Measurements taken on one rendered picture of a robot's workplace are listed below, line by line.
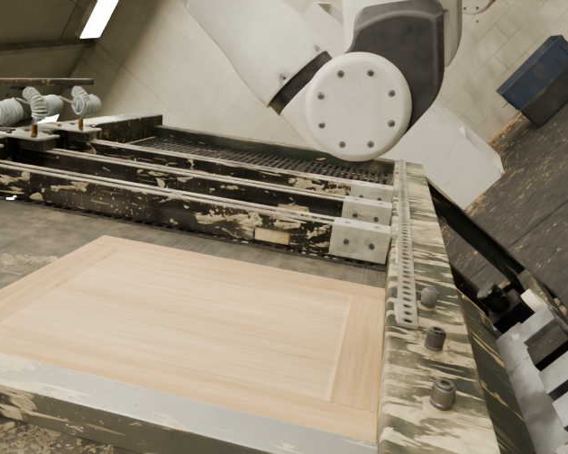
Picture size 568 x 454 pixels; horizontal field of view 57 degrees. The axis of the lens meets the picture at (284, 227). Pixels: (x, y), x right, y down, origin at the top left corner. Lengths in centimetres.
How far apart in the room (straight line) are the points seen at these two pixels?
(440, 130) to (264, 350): 385
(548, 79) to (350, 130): 445
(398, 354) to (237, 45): 44
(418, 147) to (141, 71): 371
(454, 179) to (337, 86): 419
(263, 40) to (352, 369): 45
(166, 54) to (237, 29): 621
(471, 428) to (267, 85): 40
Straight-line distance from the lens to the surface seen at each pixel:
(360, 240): 114
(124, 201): 128
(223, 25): 44
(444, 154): 450
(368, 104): 39
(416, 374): 68
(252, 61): 43
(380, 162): 230
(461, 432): 60
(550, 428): 70
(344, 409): 64
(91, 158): 158
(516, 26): 580
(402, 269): 98
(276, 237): 117
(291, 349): 74
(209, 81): 642
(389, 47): 39
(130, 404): 58
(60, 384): 62
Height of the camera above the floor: 113
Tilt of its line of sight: 1 degrees down
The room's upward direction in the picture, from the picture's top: 48 degrees counter-clockwise
